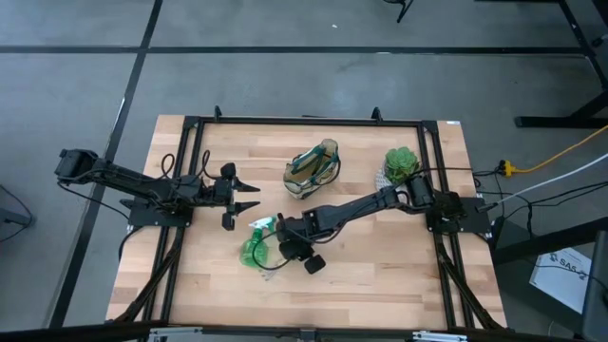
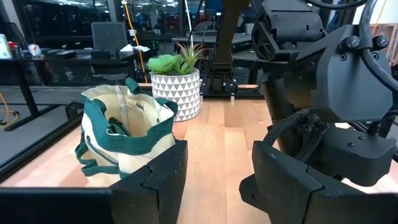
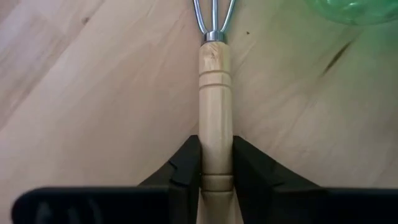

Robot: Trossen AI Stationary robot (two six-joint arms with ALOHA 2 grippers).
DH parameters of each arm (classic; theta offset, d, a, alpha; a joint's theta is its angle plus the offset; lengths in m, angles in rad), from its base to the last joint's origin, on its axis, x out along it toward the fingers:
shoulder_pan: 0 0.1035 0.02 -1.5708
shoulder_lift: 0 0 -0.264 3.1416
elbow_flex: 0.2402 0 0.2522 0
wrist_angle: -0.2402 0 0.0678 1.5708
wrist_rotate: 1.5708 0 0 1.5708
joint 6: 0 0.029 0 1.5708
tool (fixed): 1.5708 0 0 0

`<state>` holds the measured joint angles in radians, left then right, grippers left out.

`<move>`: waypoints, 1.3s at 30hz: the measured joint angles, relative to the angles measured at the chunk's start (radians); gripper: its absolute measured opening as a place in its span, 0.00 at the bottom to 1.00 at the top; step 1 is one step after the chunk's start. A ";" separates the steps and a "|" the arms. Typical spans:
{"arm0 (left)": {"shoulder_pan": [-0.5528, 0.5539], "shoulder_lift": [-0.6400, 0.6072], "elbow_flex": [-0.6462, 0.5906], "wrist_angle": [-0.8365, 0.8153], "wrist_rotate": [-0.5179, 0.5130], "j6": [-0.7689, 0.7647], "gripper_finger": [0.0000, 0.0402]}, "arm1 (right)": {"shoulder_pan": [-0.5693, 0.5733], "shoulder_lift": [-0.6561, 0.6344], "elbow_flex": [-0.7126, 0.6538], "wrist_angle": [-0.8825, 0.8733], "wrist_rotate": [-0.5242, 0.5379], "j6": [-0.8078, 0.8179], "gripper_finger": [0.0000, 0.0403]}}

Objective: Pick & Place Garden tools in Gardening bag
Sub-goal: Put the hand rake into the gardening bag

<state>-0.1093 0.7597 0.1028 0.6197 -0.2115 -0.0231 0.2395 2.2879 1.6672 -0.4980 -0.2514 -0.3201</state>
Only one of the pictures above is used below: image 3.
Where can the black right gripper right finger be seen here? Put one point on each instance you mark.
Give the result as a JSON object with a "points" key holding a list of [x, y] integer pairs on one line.
{"points": [[264, 193]]}

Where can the green plastic spray bottle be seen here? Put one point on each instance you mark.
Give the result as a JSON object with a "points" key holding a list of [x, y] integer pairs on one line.
{"points": [[357, 11]]}

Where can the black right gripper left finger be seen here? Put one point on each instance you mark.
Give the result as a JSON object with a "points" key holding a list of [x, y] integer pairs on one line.
{"points": [[174, 193]]}

